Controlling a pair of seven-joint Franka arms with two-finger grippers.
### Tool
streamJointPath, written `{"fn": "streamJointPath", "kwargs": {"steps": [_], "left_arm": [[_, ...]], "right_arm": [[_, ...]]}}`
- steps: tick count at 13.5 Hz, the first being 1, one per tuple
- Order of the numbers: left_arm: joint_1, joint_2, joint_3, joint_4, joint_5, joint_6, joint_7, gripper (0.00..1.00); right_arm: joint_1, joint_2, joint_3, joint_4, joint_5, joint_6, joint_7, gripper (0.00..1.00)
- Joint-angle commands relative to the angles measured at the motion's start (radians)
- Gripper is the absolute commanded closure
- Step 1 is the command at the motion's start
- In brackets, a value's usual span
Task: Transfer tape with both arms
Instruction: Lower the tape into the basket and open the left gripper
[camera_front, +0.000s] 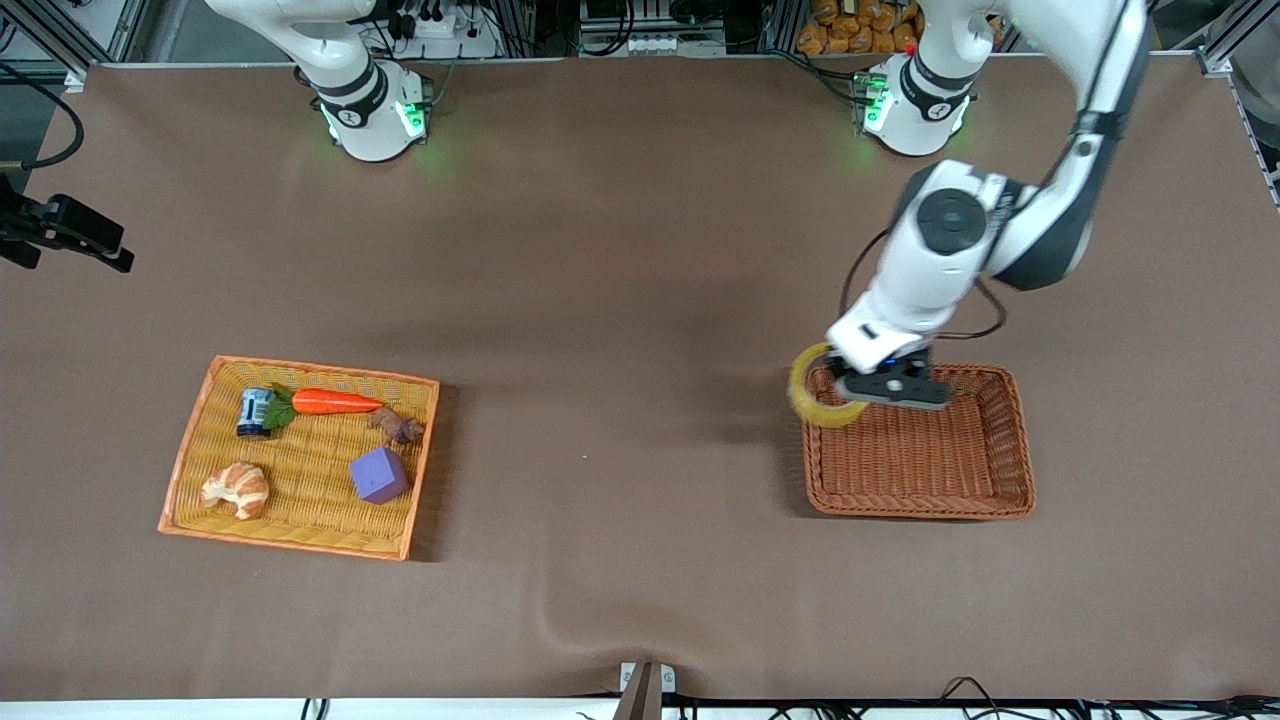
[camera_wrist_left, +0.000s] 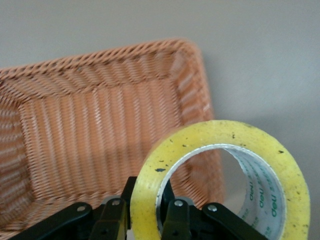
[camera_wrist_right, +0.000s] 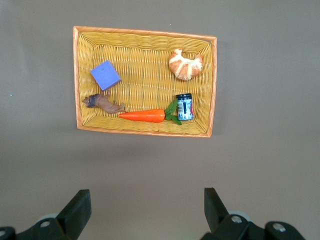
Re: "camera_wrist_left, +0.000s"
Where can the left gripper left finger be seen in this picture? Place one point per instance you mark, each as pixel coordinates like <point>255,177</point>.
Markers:
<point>112,217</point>

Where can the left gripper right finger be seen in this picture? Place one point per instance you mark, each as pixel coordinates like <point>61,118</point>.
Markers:
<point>177,217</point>

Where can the yellow clear tape roll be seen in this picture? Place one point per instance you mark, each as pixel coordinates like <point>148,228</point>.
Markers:
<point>225,132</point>

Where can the brown wicker basket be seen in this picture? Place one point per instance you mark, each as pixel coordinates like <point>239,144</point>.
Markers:
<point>87,125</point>

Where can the table cover cloth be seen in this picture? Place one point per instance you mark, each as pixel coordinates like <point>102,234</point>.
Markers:
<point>250,50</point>

